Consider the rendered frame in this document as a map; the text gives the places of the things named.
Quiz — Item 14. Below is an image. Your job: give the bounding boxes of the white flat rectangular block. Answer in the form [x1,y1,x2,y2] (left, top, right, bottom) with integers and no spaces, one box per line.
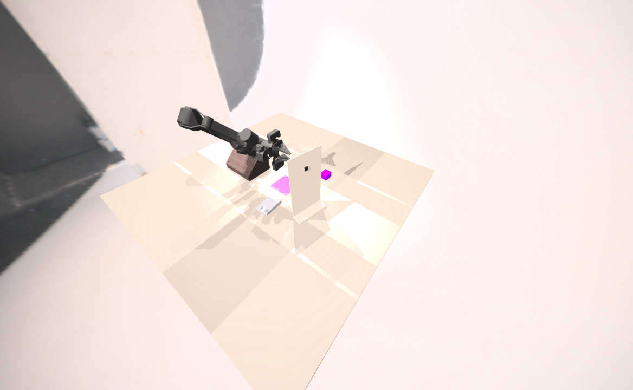
[256,195,281,215]

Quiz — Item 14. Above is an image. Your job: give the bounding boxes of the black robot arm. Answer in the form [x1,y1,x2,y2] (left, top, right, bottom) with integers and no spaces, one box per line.
[177,106,270,162]

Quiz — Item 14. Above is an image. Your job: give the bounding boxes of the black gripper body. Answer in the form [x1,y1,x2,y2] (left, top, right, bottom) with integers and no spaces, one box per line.
[261,129,284,171]

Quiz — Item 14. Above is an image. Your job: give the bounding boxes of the magenta square zone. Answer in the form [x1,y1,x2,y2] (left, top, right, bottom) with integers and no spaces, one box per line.
[271,175,290,196]

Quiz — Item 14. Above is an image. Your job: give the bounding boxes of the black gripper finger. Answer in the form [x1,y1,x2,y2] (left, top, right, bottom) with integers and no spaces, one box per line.
[273,139,291,155]
[275,153,290,164]

